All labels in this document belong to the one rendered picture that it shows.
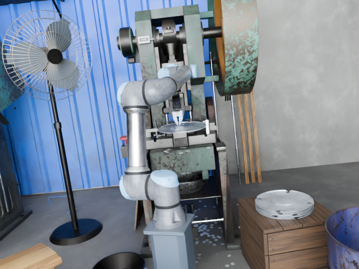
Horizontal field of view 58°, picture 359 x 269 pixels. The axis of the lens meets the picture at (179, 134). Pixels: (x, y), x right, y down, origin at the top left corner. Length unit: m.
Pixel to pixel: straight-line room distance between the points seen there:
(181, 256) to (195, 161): 0.70
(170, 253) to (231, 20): 1.17
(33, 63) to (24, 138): 1.52
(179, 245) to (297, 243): 0.57
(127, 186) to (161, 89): 0.45
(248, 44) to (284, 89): 1.71
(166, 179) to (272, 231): 0.56
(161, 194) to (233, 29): 0.93
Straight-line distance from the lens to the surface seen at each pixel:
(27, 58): 2.34
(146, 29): 2.07
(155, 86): 1.43
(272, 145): 3.52
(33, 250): 1.84
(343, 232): 1.56
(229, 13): 1.80
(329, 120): 3.68
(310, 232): 1.71
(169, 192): 1.40
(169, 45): 2.12
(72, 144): 3.55
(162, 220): 1.44
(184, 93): 2.09
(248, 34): 1.81
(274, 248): 1.67
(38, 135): 3.63
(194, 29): 2.06
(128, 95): 1.47
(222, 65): 2.39
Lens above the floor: 1.09
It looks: 10 degrees down
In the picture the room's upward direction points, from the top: 6 degrees counter-clockwise
